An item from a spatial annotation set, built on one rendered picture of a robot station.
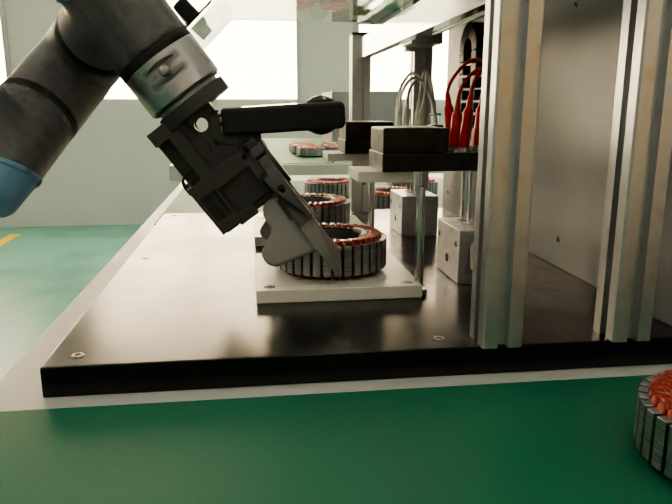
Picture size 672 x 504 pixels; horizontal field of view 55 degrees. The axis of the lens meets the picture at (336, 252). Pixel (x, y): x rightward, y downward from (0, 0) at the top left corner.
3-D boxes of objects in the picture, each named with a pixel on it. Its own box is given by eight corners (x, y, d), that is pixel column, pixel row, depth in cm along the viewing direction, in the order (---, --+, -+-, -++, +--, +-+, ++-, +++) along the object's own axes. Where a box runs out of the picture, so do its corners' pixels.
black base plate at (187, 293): (42, 398, 43) (38, 367, 43) (164, 226, 105) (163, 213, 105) (686, 363, 49) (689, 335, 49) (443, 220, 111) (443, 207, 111)
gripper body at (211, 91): (230, 226, 66) (153, 131, 63) (296, 176, 66) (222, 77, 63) (228, 241, 59) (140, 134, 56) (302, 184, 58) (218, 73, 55)
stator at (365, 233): (276, 284, 58) (275, 244, 58) (272, 256, 69) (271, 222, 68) (397, 279, 60) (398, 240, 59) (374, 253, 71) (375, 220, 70)
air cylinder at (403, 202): (400, 236, 86) (401, 195, 85) (388, 226, 93) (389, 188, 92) (437, 235, 87) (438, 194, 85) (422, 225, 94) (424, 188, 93)
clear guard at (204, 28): (172, 43, 69) (169, -16, 67) (192, 59, 92) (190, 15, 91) (466, 47, 73) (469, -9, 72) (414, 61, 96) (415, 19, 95)
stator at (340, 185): (359, 193, 144) (359, 176, 143) (352, 200, 133) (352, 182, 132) (309, 192, 145) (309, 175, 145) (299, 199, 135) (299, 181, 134)
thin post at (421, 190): (411, 295, 59) (414, 187, 57) (407, 291, 61) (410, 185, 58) (428, 295, 59) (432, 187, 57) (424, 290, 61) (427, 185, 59)
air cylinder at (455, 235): (456, 285, 63) (459, 229, 61) (435, 266, 70) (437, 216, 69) (506, 283, 63) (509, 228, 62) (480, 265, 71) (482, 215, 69)
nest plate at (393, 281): (256, 304, 57) (256, 290, 56) (255, 263, 71) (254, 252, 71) (422, 297, 58) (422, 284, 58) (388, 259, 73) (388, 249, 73)
